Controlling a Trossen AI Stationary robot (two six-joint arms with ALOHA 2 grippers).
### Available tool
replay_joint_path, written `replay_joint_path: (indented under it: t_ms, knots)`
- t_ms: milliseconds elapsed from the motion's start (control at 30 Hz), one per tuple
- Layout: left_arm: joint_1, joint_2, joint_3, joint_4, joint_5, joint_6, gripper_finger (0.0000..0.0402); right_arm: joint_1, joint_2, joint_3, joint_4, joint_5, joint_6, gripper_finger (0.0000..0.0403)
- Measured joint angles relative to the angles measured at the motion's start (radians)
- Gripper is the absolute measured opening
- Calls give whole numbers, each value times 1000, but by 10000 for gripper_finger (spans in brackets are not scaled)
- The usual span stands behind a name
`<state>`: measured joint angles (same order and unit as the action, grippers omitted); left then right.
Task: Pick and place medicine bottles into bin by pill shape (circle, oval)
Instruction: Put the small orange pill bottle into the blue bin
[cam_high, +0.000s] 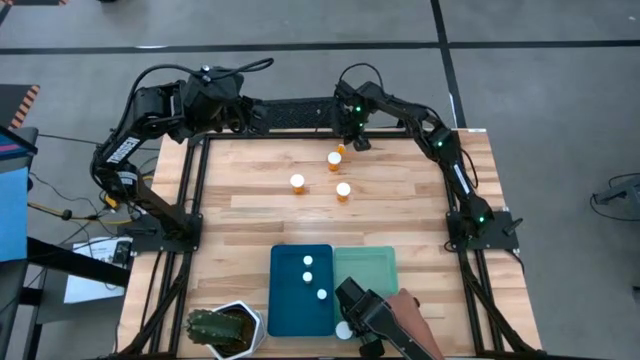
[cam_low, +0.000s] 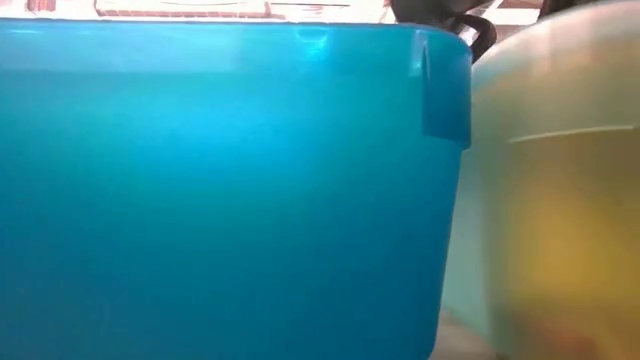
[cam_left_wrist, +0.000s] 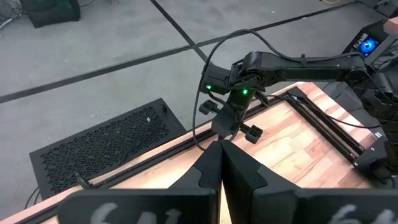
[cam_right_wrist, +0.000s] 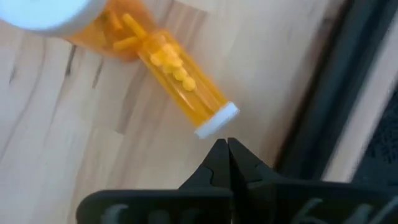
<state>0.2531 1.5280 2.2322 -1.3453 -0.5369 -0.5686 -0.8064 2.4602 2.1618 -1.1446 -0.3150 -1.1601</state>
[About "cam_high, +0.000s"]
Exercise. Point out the green cactus plant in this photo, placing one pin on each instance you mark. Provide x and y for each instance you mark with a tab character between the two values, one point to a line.
215	327

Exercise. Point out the green translucent plastic bin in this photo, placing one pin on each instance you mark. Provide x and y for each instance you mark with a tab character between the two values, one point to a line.
370	265

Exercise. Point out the orange pill bottle white cap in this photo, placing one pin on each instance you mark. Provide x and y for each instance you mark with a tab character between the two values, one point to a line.
297	182
343	190
334	160

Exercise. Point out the small white-capped pill bottle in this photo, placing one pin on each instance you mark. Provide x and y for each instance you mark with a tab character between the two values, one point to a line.
307	276
307	260
321	294

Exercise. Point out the white paper sheet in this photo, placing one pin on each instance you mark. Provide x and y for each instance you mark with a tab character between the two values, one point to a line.
85	292

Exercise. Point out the person's hand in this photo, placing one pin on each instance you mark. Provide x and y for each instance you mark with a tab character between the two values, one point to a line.
412	325

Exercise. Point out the white label sticker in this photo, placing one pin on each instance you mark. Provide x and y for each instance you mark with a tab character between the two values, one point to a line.
476	130

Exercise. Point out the grey stand foot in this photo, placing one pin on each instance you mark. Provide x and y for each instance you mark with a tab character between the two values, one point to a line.
625	192

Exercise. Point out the white hexagonal plant pot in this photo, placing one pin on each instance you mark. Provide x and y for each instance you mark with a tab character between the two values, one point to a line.
257	325

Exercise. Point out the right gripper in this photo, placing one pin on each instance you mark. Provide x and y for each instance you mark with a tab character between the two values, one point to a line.
352	112

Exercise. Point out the blue plastic bin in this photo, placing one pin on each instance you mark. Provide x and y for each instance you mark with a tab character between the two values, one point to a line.
290	310

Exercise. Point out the black stand leg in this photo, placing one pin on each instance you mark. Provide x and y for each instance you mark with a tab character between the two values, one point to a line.
75	262

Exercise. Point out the small white disc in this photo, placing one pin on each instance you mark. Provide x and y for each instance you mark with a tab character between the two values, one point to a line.
341	148

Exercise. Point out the monitor with blue screen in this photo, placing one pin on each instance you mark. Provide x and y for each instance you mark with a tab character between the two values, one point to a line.
15	147

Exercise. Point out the blue sheet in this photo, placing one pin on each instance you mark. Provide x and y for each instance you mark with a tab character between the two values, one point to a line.
12	215

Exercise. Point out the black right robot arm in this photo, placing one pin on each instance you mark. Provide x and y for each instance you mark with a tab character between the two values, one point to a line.
457	170

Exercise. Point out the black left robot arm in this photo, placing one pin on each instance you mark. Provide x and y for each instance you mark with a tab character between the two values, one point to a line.
122	150

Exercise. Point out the black orange striped floor mat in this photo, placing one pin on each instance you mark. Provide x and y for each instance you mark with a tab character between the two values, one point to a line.
30	2
12	102

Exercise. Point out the black handheld device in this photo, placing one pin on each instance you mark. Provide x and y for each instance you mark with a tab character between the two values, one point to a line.
370	312

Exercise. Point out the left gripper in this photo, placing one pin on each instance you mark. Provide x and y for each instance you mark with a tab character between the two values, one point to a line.
237	115

